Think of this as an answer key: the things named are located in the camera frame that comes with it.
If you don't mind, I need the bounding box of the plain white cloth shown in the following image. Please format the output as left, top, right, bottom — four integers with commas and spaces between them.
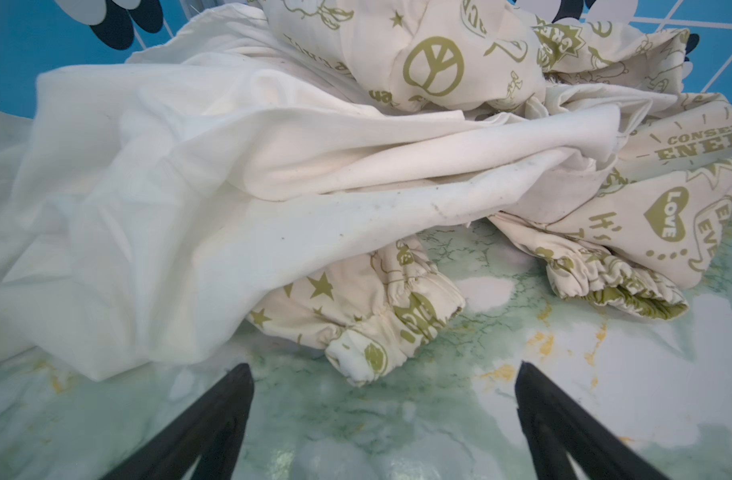
0, 2, 679, 383

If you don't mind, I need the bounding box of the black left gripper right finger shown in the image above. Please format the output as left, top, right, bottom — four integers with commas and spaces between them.
515, 362, 666, 480

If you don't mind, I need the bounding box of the cream green-printed cloth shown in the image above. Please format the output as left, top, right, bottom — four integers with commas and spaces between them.
245, 0, 732, 387

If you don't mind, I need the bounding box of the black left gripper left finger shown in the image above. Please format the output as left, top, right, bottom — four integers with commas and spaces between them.
104, 363, 254, 479

